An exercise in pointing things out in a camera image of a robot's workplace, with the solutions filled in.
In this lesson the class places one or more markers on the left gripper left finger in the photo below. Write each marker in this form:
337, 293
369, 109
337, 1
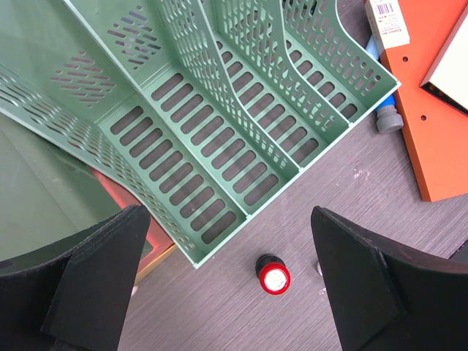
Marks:
73, 294

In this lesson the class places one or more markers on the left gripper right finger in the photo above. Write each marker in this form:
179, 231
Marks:
385, 295

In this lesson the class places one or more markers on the orange folder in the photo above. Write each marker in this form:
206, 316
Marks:
435, 133

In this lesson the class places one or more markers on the white folder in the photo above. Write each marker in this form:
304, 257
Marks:
446, 79

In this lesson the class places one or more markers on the stacked drawer box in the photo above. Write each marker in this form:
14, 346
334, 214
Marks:
46, 194

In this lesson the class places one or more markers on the red black stamp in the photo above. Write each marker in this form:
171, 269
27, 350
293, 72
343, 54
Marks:
273, 274

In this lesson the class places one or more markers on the blue grey bottle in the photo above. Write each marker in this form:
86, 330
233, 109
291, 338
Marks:
388, 118

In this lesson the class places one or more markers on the green file organizer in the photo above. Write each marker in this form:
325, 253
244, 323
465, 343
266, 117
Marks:
206, 111

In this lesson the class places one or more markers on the light blue highlighter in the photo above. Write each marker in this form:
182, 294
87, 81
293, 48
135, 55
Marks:
373, 48

